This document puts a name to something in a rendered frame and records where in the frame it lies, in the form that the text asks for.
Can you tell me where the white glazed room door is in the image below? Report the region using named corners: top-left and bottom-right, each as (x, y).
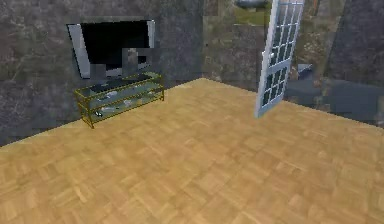
top-left (254, 0), bottom-right (306, 119)

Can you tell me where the gold glass television stand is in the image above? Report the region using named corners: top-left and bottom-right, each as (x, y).
top-left (73, 71), bottom-right (166, 130)

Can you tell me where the black television set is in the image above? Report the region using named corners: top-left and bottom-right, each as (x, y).
top-left (66, 19), bottom-right (156, 80)

